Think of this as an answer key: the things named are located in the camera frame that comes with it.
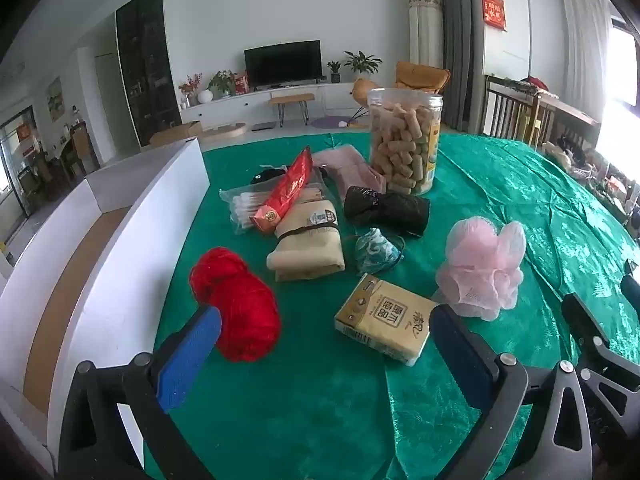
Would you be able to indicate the white board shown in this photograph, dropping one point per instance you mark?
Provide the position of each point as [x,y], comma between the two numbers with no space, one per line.
[125,260]

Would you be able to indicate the black garbage bag roll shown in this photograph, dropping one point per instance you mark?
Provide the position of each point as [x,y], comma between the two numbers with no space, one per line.
[395,210]

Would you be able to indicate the red flower bouquet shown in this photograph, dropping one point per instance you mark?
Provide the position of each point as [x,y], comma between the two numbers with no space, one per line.
[190,85]

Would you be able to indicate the green satin tablecloth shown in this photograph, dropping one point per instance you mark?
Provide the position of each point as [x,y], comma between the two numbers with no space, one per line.
[310,410]

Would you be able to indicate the pink mesh bath pouf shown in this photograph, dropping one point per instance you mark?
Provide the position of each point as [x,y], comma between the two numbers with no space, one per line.
[480,265]

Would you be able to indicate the pink cloth pack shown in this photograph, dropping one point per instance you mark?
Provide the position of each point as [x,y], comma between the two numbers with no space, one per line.
[345,162]

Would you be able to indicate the framed wall painting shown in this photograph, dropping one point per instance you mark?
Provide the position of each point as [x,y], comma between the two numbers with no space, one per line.
[55,99]

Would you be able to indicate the large green potted plant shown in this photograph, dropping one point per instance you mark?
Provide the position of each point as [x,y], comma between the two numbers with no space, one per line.
[362,62]

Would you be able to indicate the beige towel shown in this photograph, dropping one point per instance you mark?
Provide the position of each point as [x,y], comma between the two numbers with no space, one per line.
[305,250]

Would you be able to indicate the white round vase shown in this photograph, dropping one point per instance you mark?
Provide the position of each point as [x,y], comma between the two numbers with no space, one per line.
[205,96]

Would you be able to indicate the white sheer curtain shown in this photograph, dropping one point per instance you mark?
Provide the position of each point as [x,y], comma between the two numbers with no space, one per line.
[585,50]

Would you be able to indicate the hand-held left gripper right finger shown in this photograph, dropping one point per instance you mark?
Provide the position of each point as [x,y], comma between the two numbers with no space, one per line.
[460,350]

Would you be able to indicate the purple round rug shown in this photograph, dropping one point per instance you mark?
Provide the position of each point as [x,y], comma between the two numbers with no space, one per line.
[327,122]

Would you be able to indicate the dark glass display cabinet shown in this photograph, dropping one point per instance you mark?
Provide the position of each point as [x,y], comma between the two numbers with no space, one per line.
[145,70]

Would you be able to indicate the red gift box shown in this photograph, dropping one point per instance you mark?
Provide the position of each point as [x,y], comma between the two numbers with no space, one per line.
[241,84]

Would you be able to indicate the red yarn ball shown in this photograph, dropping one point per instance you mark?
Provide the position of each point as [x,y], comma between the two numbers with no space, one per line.
[240,300]

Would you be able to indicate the flat screen television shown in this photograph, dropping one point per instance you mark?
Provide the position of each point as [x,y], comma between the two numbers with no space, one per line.
[282,62]

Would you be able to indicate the small potted plant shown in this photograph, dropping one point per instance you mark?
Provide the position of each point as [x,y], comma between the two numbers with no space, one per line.
[334,67]

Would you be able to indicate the clear plastic snack jar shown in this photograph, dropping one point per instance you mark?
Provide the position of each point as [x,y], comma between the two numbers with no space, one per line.
[400,145]

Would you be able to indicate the covered standing air conditioner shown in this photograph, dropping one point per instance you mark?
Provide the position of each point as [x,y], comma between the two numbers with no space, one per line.
[424,25]

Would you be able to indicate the red wall hanging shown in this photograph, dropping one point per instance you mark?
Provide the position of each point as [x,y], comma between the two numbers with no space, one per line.
[494,10]

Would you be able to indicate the bushy potted plant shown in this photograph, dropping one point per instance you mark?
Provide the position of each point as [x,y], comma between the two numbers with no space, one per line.
[222,82]

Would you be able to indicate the orange lounge chair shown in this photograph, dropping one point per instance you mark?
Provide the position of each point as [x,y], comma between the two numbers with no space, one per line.
[420,77]

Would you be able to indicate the cotton swab pack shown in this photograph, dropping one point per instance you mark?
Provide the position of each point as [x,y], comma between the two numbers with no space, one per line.
[245,205]

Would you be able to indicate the small wooden bench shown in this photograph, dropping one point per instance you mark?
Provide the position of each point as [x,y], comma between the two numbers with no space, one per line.
[292,98]

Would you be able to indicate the grey curtain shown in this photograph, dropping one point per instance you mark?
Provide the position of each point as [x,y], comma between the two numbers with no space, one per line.
[457,35]

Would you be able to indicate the white television console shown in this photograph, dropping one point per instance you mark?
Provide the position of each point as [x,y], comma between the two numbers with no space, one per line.
[225,107]

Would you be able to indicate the red foil packet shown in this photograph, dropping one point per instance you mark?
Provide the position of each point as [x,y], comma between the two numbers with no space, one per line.
[285,190]

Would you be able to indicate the pile of household clutter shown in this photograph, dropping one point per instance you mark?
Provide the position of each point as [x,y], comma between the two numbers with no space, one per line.
[575,155]

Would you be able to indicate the black fabric pouch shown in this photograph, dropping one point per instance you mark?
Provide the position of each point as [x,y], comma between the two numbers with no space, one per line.
[267,176]

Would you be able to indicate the cardboard box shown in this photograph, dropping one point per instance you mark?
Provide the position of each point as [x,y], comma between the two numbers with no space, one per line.
[172,135]

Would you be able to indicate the beige tissue pack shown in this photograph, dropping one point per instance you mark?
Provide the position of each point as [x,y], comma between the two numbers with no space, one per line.
[380,315]

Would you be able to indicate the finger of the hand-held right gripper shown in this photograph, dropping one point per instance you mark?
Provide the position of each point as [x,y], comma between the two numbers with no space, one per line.
[582,317]
[632,285]

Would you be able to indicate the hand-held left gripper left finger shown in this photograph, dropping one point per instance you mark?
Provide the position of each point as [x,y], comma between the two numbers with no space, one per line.
[190,355]

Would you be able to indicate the teal patterned fabric sachet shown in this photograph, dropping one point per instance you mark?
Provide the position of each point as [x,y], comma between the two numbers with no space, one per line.
[372,252]

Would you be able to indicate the dark wooden slatted bench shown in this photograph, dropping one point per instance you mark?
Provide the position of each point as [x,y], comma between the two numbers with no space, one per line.
[500,105]

